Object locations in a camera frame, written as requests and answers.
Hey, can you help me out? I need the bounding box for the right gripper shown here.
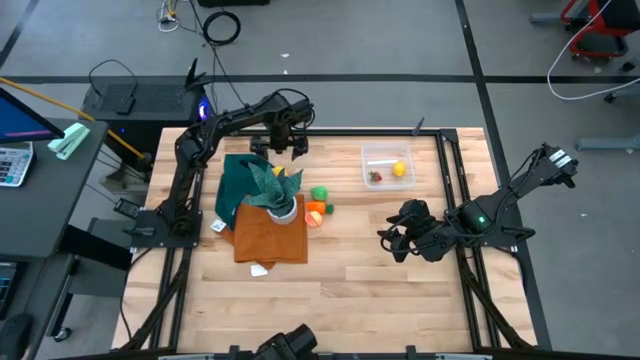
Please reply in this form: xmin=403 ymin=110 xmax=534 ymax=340
xmin=378 ymin=219 xmax=454 ymax=264

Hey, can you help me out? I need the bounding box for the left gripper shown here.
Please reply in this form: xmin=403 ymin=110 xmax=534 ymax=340
xmin=250 ymin=119 xmax=309 ymax=162

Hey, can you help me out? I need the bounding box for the orange toy carrot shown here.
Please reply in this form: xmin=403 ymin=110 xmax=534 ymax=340
xmin=304 ymin=200 xmax=335 ymax=216

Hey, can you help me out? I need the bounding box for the clear plastic tupperware container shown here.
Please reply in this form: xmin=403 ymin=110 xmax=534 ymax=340
xmin=360 ymin=141 xmax=417 ymax=192

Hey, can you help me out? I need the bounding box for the green snake plant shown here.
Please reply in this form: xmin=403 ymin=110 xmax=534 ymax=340
xmin=239 ymin=160 xmax=304 ymax=211

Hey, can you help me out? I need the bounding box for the teal cloth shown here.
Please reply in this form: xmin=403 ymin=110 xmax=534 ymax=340
xmin=214 ymin=153 xmax=281 ymax=230

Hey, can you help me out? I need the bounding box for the white round plant pot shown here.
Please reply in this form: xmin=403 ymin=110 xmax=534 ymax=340
xmin=266 ymin=196 xmax=299 ymax=226

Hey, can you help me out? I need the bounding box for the orange cloth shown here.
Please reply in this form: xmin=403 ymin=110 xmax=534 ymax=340
xmin=219 ymin=193 xmax=309 ymax=271

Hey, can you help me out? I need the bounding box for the black wifi antenna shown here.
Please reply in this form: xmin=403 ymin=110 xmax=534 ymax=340
xmin=183 ymin=57 xmax=207 ymax=92

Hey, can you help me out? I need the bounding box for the black computer tower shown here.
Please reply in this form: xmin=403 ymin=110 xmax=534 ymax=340
xmin=79 ymin=74 xmax=211 ymax=154

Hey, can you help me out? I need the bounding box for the black equipment case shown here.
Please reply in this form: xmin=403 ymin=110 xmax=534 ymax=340
xmin=197 ymin=0 xmax=271 ymax=8

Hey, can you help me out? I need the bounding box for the small black box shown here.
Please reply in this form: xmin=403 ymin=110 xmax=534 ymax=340
xmin=114 ymin=94 xmax=137 ymax=116

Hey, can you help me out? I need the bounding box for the black controller box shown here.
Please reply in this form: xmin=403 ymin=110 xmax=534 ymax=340
xmin=113 ymin=197 xmax=142 ymax=219

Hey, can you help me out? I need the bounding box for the mint green stapler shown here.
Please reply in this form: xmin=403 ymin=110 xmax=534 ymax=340
xmin=47 ymin=122 xmax=92 ymax=161

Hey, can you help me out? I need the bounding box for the black desk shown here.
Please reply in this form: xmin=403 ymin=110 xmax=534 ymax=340
xmin=0 ymin=118 xmax=110 ymax=360

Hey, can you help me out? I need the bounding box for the computer monitor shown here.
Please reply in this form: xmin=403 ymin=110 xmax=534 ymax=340
xmin=0 ymin=87 xmax=66 ymax=145

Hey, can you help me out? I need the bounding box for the grey calculator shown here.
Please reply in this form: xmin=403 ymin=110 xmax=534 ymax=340
xmin=0 ymin=141 xmax=35 ymax=189

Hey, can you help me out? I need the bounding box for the red rolling stool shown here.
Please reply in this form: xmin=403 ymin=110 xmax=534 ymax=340
xmin=559 ymin=0 xmax=640 ymax=61

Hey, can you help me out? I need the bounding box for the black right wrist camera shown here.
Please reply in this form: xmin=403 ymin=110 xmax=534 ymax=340
xmin=399 ymin=198 xmax=432 ymax=226

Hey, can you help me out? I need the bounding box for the coiled black cable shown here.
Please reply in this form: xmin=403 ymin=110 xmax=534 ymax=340
xmin=202 ymin=10 xmax=242 ymax=46

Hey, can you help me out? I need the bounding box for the white cable bundle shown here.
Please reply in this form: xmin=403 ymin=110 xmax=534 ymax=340
xmin=157 ymin=0 xmax=182 ymax=34

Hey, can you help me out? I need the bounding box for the yellow hose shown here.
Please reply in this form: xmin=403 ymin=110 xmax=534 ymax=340
xmin=0 ymin=76 xmax=147 ymax=159

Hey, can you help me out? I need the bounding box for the white floor cable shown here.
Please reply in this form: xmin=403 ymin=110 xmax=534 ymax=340
xmin=546 ymin=0 xmax=640 ymax=102

